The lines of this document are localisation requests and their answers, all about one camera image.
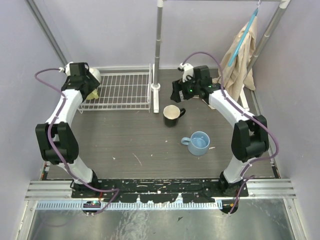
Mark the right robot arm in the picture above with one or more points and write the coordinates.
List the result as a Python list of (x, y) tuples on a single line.
[(249, 138)]

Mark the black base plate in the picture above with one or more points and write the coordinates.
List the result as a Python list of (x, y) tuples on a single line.
[(192, 190)]

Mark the blue mug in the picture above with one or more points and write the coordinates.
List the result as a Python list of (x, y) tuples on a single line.
[(197, 144)]

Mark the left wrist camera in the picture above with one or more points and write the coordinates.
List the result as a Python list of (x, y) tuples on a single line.
[(75, 69)]

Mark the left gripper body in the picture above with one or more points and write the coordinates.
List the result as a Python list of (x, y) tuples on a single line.
[(92, 79)]

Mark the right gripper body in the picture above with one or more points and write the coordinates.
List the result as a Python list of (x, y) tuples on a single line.
[(190, 88)]

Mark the white wire dish rack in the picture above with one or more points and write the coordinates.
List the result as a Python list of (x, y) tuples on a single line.
[(122, 90)]

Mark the black mug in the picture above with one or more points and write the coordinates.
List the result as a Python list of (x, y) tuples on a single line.
[(172, 114)]

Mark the beige cloth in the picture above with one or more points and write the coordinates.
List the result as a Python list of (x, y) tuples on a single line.
[(236, 76)]

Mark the metal clothes rack frame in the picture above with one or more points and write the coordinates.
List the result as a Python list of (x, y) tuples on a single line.
[(155, 86)]

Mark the white speckled mug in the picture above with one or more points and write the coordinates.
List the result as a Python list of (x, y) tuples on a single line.
[(95, 77)]

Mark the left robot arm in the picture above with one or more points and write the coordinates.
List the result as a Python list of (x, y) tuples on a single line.
[(57, 143)]

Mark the blue cable duct strip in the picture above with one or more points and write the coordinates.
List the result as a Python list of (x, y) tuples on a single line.
[(72, 205)]

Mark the blue clothes hanger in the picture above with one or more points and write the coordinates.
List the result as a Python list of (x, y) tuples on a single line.
[(246, 30)]

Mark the yellow mug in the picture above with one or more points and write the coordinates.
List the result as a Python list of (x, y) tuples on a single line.
[(93, 95)]

